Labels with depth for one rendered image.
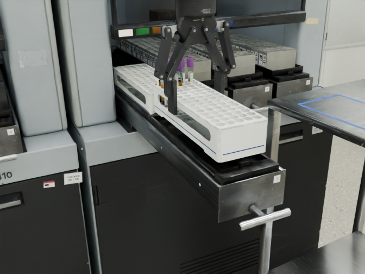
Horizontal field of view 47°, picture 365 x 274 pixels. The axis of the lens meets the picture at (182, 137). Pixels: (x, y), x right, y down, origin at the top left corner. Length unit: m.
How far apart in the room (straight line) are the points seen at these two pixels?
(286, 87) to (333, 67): 1.87
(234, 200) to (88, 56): 0.57
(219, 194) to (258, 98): 0.60
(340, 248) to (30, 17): 1.14
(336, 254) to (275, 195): 0.71
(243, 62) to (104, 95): 0.43
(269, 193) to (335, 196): 1.58
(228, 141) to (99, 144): 0.46
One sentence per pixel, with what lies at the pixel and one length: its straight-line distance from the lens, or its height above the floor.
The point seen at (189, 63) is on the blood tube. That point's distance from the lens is 0.93.
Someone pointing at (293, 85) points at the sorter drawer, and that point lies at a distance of 1.32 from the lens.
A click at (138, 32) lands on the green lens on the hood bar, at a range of 1.10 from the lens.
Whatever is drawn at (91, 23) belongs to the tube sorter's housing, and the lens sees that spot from 1.09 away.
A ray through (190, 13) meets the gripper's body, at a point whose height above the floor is 1.06.
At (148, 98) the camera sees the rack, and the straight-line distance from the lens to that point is 0.98.
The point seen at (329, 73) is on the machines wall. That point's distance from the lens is 3.14.
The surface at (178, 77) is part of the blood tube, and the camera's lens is 0.91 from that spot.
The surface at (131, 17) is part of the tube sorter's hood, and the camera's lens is 1.11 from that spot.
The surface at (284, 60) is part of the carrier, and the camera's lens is 1.37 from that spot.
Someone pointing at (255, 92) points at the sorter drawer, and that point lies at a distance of 1.24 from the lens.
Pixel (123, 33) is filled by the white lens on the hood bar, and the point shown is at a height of 0.98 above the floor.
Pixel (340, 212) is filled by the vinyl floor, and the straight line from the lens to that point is 2.20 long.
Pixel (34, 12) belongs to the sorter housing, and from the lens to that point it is 1.07.
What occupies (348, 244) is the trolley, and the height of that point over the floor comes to 0.28.
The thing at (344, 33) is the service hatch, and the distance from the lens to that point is 3.15.
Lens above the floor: 1.15
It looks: 23 degrees down
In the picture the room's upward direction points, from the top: 1 degrees counter-clockwise
